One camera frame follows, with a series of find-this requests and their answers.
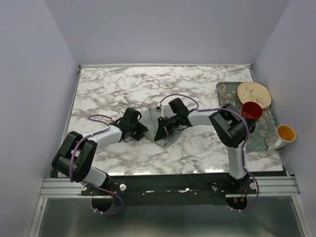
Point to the grey cloth napkin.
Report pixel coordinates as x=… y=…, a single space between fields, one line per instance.
x=150 y=120

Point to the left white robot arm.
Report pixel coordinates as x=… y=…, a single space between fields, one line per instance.
x=75 y=155

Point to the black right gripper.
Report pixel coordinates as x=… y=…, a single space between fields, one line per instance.
x=163 y=131

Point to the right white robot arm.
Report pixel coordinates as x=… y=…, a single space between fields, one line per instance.
x=229 y=125

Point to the white mug yellow inside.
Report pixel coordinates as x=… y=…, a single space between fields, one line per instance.
x=280 y=137

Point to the aluminium frame rail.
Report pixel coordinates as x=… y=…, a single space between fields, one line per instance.
x=279 y=186

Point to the black mounting base bar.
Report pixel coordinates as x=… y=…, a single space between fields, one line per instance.
x=167 y=190

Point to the floral blue tray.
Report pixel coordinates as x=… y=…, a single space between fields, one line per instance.
x=267 y=123

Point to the beige floral plate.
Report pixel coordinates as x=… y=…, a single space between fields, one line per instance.
x=254 y=92

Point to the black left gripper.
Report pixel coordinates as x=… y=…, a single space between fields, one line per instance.
x=141 y=129

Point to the black mug red inside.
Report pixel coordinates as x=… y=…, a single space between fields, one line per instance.
x=251 y=111

